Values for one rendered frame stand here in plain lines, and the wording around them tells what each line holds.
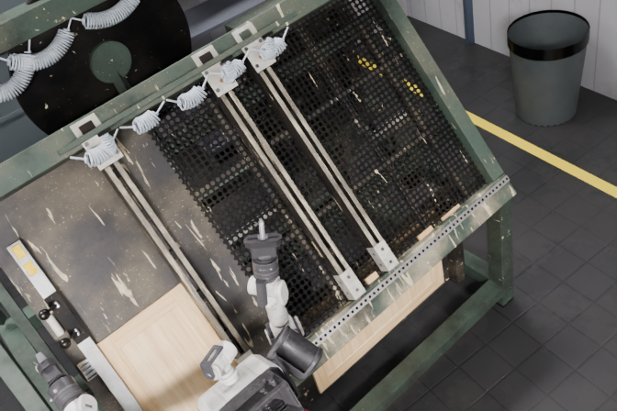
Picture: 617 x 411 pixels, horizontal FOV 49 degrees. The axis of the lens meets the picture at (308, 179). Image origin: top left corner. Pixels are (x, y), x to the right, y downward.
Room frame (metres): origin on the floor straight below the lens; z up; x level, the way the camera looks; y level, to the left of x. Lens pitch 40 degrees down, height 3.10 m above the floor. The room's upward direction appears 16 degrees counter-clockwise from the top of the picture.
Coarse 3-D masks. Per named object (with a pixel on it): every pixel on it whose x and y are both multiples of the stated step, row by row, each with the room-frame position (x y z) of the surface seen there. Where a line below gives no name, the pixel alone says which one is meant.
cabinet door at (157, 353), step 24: (144, 312) 1.73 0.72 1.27; (168, 312) 1.73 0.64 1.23; (192, 312) 1.74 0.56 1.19; (120, 336) 1.66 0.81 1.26; (144, 336) 1.67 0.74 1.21; (168, 336) 1.67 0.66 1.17; (192, 336) 1.68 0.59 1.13; (216, 336) 1.68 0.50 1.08; (120, 360) 1.60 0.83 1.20; (144, 360) 1.60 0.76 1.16; (168, 360) 1.61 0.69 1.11; (192, 360) 1.62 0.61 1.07; (144, 384) 1.54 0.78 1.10; (168, 384) 1.55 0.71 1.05; (192, 384) 1.55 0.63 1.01; (144, 408) 1.48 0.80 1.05; (168, 408) 1.48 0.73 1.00; (192, 408) 1.49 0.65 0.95
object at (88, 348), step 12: (12, 252) 1.82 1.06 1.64; (36, 264) 1.80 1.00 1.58; (36, 276) 1.77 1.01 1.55; (36, 288) 1.74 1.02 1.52; (48, 288) 1.74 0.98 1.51; (84, 348) 1.60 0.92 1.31; (96, 348) 1.61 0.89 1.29; (96, 360) 1.58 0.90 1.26; (108, 372) 1.55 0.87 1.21; (108, 384) 1.52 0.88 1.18; (120, 384) 1.52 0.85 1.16; (120, 396) 1.49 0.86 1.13; (132, 396) 1.49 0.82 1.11; (132, 408) 1.46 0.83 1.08
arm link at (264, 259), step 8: (248, 240) 1.61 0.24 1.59; (256, 240) 1.60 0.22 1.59; (264, 240) 1.59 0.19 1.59; (272, 240) 1.59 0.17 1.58; (280, 240) 1.59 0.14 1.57; (248, 248) 1.59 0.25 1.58; (256, 248) 1.58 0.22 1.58; (264, 248) 1.58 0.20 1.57; (272, 248) 1.58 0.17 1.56; (256, 256) 1.58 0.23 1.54; (264, 256) 1.57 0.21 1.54; (272, 256) 1.57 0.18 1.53; (256, 264) 1.56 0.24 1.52; (264, 264) 1.56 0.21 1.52; (272, 264) 1.56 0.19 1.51; (256, 272) 1.56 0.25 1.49; (264, 272) 1.55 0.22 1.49; (272, 272) 1.55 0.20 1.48
